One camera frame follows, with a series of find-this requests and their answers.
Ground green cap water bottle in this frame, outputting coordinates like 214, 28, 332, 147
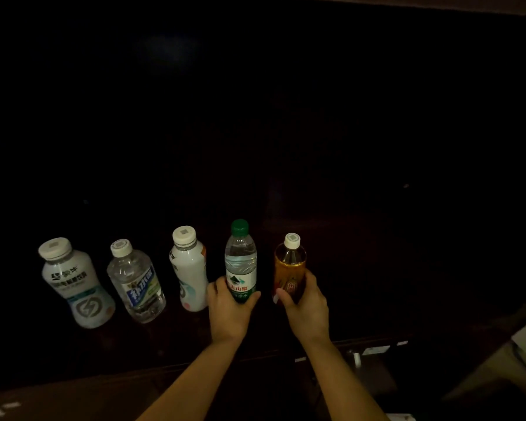
224, 219, 258, 304

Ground person's right forearm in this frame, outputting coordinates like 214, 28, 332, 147
301, 335, 391, 421

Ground amber tea bottle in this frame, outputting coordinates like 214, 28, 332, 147
272, 232, 307, 305

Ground person's right hand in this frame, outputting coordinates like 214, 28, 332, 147
275, 269, 331, 346

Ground clear bottle white cap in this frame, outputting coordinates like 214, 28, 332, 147
106, 239, 167, 324

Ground person's left hand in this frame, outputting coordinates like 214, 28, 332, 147
206, 277, 262, 346

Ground dark wooden cabinet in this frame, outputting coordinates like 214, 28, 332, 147
0, 0, 526, 421

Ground person's left forearm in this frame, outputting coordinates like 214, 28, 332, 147
136, 337, 244, 421

